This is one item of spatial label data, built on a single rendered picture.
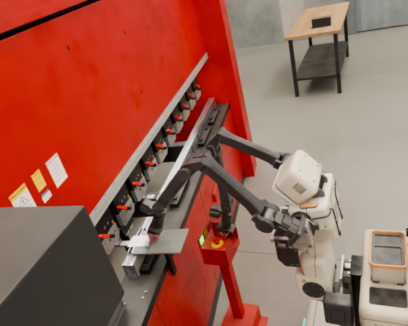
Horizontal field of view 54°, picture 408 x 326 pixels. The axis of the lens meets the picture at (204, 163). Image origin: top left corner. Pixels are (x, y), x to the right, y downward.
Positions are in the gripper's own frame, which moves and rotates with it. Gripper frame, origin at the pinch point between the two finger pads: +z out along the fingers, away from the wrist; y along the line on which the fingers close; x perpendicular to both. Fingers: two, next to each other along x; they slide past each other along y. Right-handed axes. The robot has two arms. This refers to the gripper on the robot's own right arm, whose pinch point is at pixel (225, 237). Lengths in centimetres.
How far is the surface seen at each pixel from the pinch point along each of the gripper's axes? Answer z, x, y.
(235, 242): 1.8, -0.4, -6.4
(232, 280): 26.5, 7.1, -8.9
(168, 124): -44, -40, 55
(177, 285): 10.5, 35.1, 15.4
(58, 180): -79, 73, 45
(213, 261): 5.8, 15.2, 1.6
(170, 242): -21.8, 35.6, 18.7
